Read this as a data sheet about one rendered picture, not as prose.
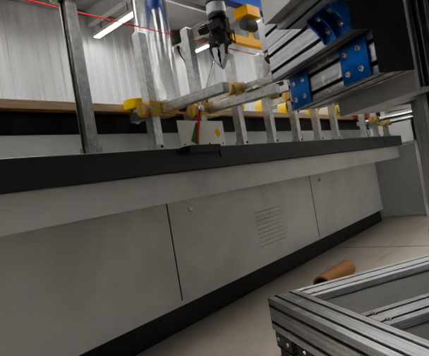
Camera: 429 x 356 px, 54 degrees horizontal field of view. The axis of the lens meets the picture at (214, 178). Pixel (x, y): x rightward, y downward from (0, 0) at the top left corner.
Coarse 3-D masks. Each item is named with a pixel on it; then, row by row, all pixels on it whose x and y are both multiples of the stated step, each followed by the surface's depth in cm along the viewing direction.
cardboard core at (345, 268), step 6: (342, 264) 201; (348, 264) 203; (330, 270) 193; (336, 270) 194; (342, 270) 196; (348, 270) 200; (354, 270) 206; (318, 276) 186; (324, 276) 185; (330, 276) 187; (336, 276) 190; (342, 276) 194; (318, 282) 190
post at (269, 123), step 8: (256, 56) 198; (256, 64) 199; (264, 64) 199; (256, 72) 199; (264, 72) 198; (264, 104) 198; (264, 112) 199; (272, 112) 199; (272, 120) 198; (272, 128) 197; (272, 136) 197
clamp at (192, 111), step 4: (196, 104) 158; (200, 104) 158; (204, 104) 160; (208, 104) 162; (188, 108) 158; (192, 108) 157; (196, 108) 156; (188, 112) 158; (192, 112) 157; (196, 112) 156; (200, 112) 157; (204, 112) 159; (208, 112) 161; (216, 112) 165; (192, 116) 157; (196, 116) 158; (208, 116) 162; (212, 116) 164; (216, 116) 165
